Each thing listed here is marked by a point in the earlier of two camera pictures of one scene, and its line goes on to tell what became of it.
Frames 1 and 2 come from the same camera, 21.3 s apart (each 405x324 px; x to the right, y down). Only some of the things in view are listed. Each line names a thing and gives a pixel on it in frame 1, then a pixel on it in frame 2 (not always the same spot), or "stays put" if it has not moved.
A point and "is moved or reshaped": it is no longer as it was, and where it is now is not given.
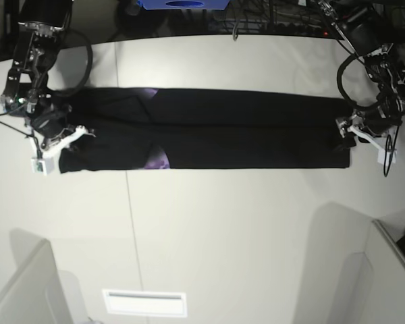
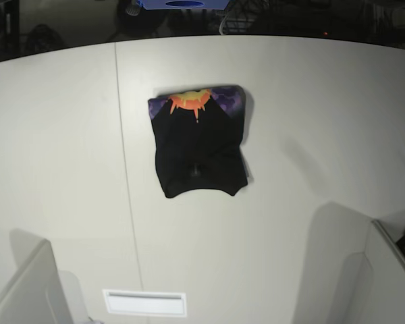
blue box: [184, 5] stays put
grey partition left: [36, 294] stays put
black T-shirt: [155, 128] is moved or reshaped
